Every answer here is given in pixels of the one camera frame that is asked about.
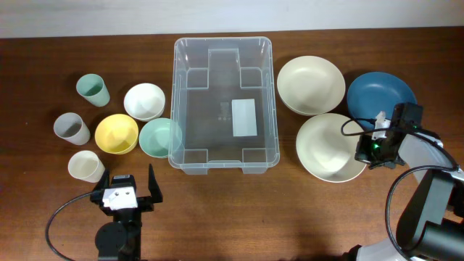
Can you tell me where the green small bowl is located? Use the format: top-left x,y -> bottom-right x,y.
139,118 -> 171,158

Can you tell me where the left black cable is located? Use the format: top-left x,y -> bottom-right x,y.
45,191 -> 96,261

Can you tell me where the grey plastic cup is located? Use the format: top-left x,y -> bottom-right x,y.
53,112 -> 91,146

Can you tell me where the green plastic cup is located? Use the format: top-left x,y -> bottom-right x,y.
76,74 -> 110,107

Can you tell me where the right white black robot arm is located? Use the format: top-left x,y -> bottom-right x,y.
342,103 -> 463,260

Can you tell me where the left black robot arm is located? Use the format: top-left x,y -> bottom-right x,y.
91,165 -> 163,260

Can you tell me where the white label in bin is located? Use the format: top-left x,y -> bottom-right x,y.
232,99 -> 257,137

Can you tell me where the cream plastic cup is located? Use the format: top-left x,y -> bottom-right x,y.
67,150 -> 105,183

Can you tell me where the clear plastic storage bin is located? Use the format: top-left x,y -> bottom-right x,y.
168,36 -> 280,175

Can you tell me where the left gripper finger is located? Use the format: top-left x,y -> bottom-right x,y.
148,164 -> 162,198
93,169 -> 109,191

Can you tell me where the cream wide bowl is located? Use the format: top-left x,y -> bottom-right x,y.
296,113 -> 366,183
277,56 -> 346,116

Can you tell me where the white small bowl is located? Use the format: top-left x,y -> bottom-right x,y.
123,83 -> 166,122

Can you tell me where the yellow small bowl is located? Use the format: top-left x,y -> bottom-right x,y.
94,114 -> 139,154

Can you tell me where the blue wide bowl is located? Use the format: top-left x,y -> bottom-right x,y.
347,72 -> 418,120

